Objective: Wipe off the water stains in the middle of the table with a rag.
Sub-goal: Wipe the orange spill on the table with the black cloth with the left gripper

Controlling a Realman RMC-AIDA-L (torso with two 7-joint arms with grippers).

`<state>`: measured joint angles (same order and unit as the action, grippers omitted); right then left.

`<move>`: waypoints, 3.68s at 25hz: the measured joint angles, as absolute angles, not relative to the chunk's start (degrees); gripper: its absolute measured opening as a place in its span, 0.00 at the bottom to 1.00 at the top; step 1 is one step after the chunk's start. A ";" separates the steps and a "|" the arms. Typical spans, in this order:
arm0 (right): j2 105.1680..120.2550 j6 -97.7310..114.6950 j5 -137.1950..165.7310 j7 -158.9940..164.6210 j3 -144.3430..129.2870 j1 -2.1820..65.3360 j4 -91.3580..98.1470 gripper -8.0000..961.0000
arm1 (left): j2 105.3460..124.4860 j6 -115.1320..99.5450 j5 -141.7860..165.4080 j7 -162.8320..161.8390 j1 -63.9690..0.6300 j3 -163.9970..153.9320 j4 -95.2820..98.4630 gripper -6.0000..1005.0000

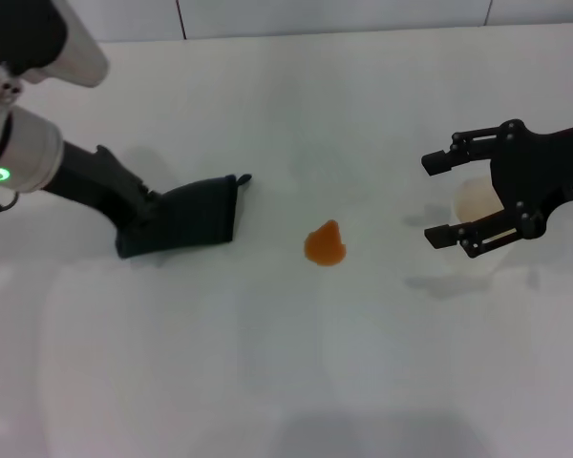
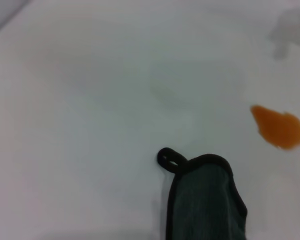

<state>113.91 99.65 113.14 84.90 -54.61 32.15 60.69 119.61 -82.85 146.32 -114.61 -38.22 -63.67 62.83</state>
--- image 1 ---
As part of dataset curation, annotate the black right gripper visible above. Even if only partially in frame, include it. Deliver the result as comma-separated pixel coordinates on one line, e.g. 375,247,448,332
420,118,573,260

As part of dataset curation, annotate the dark blue-green rag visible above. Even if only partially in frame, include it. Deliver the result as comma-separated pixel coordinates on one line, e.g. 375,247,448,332
115,172,254,260

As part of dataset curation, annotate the orange-brown liquid stain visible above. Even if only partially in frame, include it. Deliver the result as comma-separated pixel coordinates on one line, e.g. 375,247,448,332
303,219,349,268

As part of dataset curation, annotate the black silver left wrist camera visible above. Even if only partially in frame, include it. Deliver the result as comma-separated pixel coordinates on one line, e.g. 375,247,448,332
0,0,112,89

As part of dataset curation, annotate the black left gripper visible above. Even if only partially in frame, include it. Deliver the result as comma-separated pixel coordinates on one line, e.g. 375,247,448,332
41,139,162,236

